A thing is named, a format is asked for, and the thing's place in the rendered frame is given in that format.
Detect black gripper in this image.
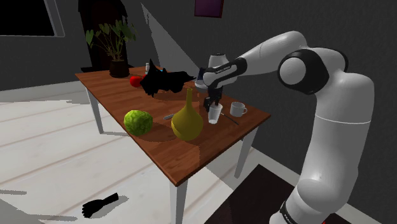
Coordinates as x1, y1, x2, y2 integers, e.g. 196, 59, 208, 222
203, 86, 224, 113

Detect white handleless cup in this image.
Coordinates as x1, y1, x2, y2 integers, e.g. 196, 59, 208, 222
207, 104, 223, 125

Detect dark slim spoon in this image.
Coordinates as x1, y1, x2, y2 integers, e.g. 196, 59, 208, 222
220, 113, 240, 127

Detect yellow long-necked vase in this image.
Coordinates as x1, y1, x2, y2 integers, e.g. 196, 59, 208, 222
171, 87, 204, 142

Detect black animal figure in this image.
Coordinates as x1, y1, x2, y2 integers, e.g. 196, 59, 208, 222
139, 58, 197, 99

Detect brown wooden table, white legs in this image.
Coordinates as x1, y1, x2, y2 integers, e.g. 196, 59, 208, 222
74, 64, 272, 224

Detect green round cabbage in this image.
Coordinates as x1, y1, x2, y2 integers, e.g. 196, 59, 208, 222
123, 109, 154, 137

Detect red apple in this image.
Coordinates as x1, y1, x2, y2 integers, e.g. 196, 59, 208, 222
129, 75, 144, 88

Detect green plant in dark pot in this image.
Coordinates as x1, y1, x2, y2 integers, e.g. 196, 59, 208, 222
85, 19, 138, 79

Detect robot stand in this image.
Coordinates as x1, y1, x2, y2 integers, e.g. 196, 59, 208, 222
204, 164, 353, 224

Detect dark arched door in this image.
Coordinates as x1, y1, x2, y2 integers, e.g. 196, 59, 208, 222
77, 0, 135, 73

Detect black brush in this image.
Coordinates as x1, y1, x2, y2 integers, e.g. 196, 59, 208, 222
81, 192, 120, 219

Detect white mug with handle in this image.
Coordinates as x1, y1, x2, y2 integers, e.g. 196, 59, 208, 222
230, 101, 248, 118

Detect purple wall picture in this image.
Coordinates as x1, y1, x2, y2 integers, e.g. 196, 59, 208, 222
193, 0, 225, 18

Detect dark window with grey frame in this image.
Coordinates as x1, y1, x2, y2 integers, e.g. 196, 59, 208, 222
0, 0, 66, 38

